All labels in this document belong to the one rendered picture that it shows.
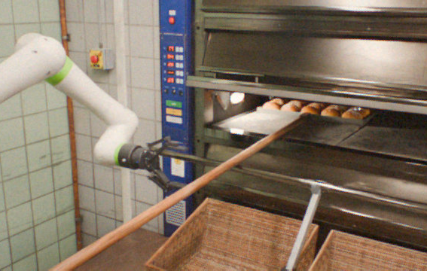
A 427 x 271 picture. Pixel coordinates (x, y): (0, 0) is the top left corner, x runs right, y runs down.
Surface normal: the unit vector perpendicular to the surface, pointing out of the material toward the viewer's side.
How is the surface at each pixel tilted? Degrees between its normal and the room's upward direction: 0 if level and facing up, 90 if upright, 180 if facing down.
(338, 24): 90
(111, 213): 90
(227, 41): 70
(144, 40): 90
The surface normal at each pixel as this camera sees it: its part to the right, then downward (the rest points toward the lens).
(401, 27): -0.54, 0.22
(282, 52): -0.51, -0.11
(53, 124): 0.84, 0.14
